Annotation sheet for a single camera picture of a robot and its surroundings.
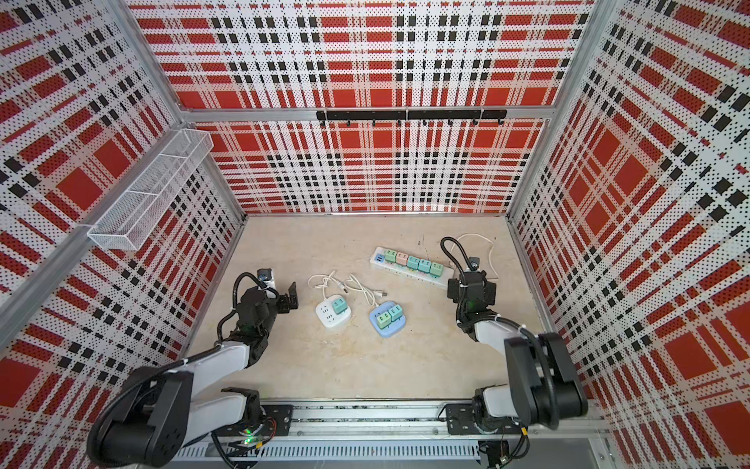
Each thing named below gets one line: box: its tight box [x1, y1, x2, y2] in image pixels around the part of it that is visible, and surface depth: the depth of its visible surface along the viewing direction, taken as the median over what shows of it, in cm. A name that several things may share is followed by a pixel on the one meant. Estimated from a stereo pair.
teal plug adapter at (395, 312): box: [388, 303, 403, 322], surface depth 88 cm
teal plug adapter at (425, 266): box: [417, 258, 433, 274], surface depth 100 cm
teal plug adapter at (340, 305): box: [332, 297, 348, 315], surface depth 90 cm
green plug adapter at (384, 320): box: [376, 311, 392, 331], surface depth 87 cm
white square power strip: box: [315, 295, 352, 328], surface depth 92 cm
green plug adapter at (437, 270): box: [429, 261, 445, 279], surface depth 99 cm
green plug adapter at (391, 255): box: [384, 249, 398, 263], surface depth 103 cm
